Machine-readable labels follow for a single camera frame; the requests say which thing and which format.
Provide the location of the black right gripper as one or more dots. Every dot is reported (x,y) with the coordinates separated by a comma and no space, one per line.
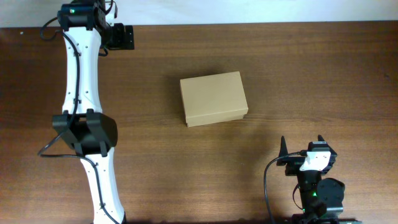
(295,163)

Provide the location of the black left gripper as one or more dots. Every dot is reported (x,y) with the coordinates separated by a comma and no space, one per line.
(121,42)

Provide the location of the brown cardboard box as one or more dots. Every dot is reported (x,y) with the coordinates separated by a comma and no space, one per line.
(213,99)

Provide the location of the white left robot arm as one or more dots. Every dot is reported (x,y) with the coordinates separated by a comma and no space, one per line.
(82,125)

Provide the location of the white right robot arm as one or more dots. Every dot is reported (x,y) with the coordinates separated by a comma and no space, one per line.
(321,199)

